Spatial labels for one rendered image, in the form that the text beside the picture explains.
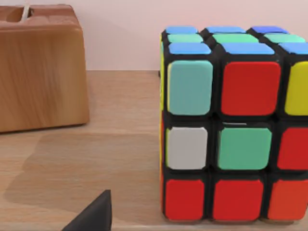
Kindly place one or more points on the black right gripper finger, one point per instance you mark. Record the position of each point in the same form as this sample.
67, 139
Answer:
98, 213

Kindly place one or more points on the white stick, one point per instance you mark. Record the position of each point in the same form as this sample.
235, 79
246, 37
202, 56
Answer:
25, 10

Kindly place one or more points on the multicoloured puzzle cube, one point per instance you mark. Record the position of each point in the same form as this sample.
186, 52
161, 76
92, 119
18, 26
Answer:
228, 125

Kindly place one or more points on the wooden block holder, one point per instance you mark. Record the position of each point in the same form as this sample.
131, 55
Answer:
41, 72

